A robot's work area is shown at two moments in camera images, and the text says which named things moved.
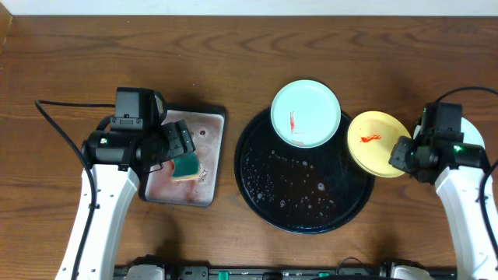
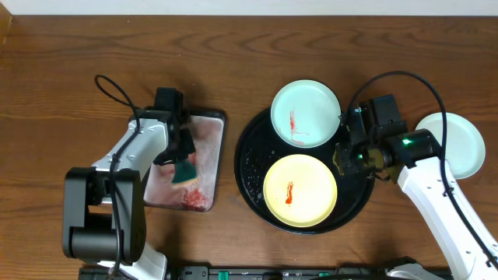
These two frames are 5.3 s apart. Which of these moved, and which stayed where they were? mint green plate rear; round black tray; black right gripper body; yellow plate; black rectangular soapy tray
Moved: yellow plate; black right gripper body
Stayed: round black tray; black rectangular soapy tray; mint green plate rear
